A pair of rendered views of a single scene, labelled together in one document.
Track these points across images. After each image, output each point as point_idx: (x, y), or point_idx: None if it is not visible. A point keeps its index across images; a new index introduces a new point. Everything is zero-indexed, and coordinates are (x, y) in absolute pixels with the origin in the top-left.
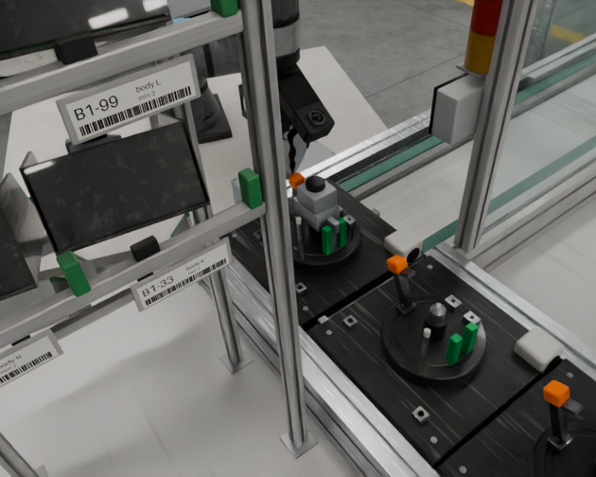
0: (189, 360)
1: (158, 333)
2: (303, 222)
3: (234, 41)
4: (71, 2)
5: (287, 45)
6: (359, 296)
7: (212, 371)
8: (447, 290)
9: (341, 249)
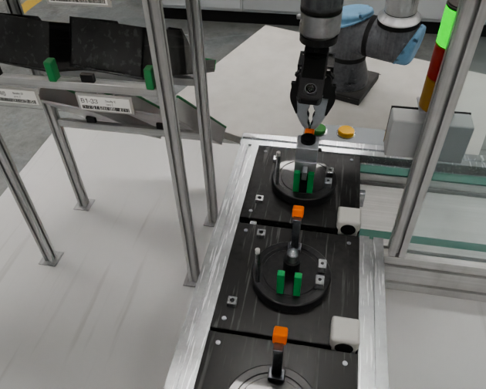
0: (194, 204)
1: (196, 181)
2: None
3: (386, 35)
4: None
5: (316, 32)
6: None
7: (197, 217)
8: (340, 262)
9: (305, 194)
